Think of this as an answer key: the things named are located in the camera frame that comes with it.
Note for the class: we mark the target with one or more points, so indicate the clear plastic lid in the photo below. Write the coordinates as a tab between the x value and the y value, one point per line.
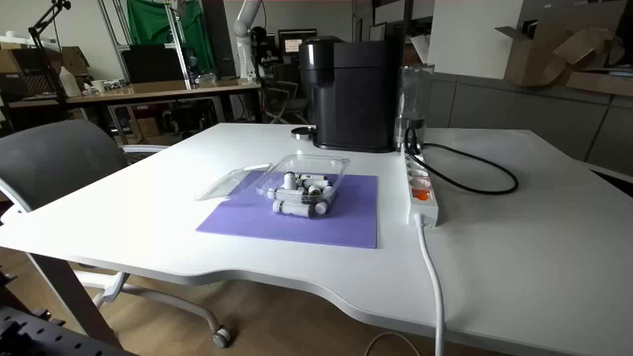
231	184

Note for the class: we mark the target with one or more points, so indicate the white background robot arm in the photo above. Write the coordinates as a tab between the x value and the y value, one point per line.
247	39

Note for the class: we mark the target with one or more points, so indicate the clear plastic bowl container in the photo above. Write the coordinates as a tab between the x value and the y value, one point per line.
318	164

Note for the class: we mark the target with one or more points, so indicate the short upright white cylinder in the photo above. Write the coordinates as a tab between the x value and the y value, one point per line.
290	180

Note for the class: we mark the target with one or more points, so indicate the long white cylinder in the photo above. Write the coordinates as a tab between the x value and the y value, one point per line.
298	210

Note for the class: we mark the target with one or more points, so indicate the round black disc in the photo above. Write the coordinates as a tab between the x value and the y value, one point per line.
302	130

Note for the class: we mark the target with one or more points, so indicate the purple mat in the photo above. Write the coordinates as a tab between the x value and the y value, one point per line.
344	223

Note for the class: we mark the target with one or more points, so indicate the black coffee machine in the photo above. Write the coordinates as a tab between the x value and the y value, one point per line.
349	91

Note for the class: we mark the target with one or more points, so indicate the black office chair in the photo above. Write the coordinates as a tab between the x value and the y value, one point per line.
280	91

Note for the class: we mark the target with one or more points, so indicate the white power strip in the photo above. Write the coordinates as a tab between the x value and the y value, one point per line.
423	198

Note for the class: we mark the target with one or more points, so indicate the clear water tank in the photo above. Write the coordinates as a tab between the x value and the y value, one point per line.
417	91

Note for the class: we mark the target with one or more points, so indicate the computer monitor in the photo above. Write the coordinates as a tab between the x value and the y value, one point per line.
294	43

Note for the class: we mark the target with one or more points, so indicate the wooden desk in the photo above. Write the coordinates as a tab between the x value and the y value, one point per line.
165	89

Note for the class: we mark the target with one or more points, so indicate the white cabinet panel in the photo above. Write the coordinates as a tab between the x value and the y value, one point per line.
476	39

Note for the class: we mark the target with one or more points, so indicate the gray cabinet row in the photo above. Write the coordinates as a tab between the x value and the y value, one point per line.
527	111

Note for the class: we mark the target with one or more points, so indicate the green cloth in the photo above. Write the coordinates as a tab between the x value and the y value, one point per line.
152	22

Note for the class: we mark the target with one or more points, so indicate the cardboard box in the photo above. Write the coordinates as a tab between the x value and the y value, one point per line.
541	59

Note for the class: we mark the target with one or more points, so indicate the gray office chair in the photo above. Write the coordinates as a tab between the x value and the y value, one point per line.
61	158

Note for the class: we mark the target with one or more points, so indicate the metal table leg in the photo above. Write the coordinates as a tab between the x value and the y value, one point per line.
73	297

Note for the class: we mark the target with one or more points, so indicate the black desk lamp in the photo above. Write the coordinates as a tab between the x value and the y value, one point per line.
61	4

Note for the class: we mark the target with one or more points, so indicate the black pegboard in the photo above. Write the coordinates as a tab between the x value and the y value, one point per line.
41	336

